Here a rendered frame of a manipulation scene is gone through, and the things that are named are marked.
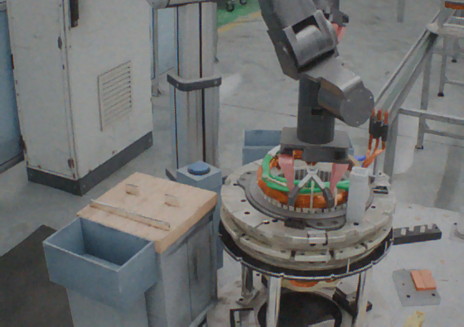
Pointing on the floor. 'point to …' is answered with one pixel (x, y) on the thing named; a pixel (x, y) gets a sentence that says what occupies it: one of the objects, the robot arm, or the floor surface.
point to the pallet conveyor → (394, 101)
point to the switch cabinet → (80, 77)
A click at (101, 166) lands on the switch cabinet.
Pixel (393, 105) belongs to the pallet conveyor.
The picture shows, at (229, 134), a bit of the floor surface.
